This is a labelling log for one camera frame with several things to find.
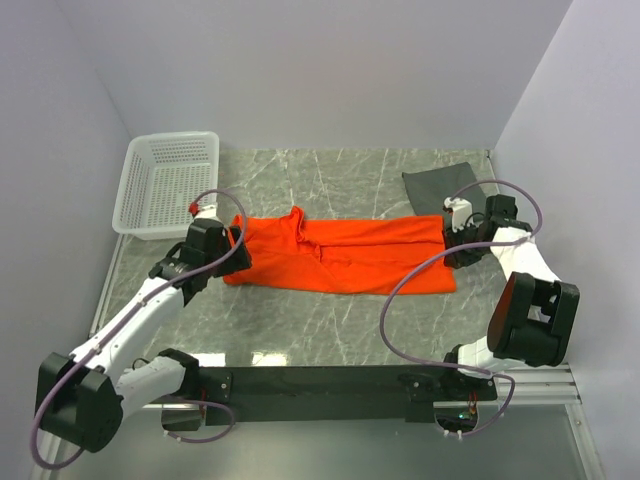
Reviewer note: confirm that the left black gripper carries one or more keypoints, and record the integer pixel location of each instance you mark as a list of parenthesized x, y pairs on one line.
[(240, 259)]

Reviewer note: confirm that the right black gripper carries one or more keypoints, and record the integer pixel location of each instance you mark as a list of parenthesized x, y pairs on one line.
[(458, 259)]

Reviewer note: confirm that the orange t shirt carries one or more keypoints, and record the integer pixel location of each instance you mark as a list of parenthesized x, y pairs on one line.
[(339, 256)]

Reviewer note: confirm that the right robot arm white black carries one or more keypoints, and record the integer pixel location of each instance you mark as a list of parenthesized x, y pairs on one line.
[(533, 319)]

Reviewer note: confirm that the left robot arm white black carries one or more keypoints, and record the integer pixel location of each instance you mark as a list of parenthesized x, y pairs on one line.
[(84, 397)]

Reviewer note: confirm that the folded dark grey t shirt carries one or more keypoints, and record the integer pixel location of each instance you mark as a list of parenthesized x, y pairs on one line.
[(427, 190)]

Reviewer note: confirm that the white perforated plastic basket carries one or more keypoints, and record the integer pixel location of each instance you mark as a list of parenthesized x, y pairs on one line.
[(162, 175)]

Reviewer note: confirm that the black base crossbar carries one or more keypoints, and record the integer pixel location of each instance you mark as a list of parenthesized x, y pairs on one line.
[(314, 393)]

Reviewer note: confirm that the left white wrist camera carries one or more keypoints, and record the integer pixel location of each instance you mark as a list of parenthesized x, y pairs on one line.
[(203, 212)]

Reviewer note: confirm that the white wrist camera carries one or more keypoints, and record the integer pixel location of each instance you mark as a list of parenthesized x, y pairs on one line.
[(460, 210), (203, 212)]

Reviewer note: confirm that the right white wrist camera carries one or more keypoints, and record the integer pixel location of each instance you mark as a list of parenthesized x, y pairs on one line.
[(460, 210)]

